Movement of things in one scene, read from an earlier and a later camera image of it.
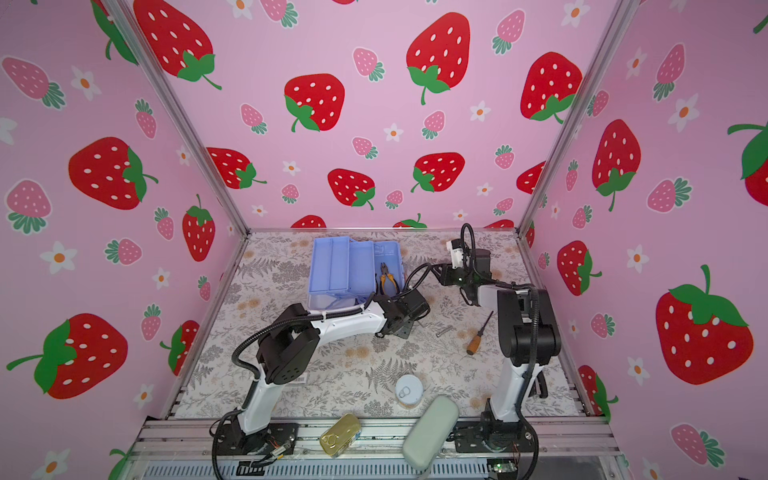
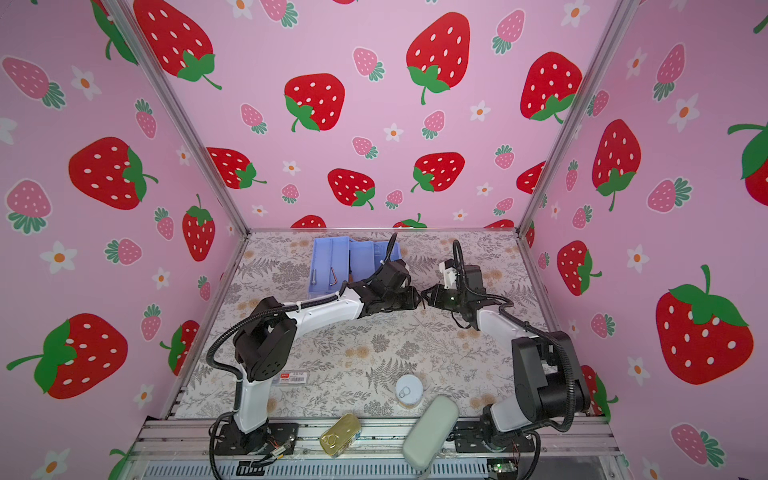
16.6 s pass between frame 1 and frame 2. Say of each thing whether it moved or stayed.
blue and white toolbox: stayed
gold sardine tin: stayed
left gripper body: moved
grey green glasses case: stayed
